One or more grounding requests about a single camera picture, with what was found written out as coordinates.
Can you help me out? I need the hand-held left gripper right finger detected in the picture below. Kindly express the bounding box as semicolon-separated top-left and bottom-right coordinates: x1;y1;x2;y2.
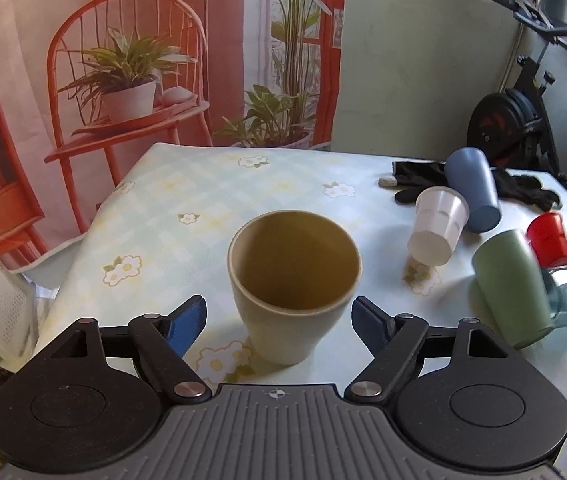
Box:
344;296;520;404

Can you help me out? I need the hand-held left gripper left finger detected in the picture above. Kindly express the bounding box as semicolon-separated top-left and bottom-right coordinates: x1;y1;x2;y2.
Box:
38;295;213;406

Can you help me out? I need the beige cup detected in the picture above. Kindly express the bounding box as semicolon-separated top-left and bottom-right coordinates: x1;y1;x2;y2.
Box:
227;211;363;366

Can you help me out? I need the white ribbed cup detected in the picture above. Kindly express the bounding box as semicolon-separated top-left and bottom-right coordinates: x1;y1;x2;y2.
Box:
407;186;470;266

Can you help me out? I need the green cup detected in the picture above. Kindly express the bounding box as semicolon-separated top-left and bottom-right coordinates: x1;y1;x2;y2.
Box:
472;229;557;351

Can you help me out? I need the red cup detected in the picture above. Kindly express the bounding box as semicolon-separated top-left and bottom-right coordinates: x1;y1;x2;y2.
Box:
526;212;567;269

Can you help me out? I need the floral checked tablecloth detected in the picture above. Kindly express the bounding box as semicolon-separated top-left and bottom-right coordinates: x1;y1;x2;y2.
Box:
33;142;567;401

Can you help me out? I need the black glove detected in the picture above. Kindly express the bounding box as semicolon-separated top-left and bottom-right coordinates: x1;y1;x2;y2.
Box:
492;167;562;212
392;160;450;207

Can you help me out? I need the black exercise bike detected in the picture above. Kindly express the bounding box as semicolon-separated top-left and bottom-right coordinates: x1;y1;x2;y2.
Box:
466;0;567;202

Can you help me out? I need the printed backdrop cloth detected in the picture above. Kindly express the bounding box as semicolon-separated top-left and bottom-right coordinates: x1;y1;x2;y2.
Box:
0;0;348;275

